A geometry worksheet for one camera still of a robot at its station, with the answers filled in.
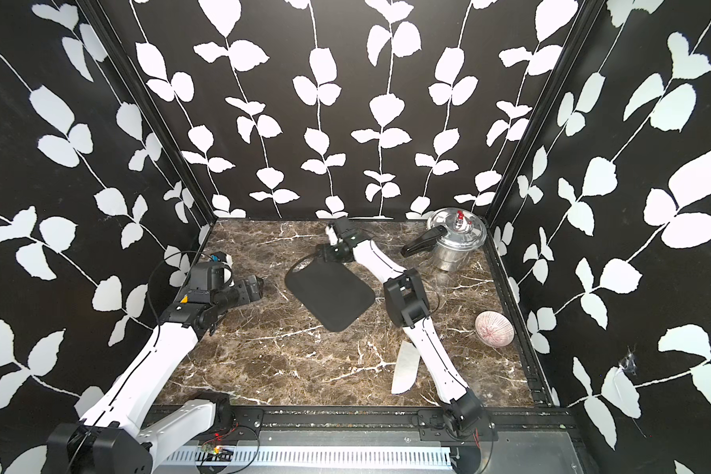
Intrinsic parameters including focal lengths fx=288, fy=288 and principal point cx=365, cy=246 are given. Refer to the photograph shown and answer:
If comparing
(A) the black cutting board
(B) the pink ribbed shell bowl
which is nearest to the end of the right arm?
(A) the black cutting board

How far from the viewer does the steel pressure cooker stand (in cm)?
97

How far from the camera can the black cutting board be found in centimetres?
97

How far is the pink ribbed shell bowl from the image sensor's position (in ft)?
2.89

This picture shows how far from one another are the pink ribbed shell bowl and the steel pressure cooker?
215mm

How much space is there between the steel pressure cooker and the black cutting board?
8.6 inches

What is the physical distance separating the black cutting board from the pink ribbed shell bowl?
13.9 inches

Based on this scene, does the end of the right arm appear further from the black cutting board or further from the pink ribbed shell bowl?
the pink ribbed shell bowl
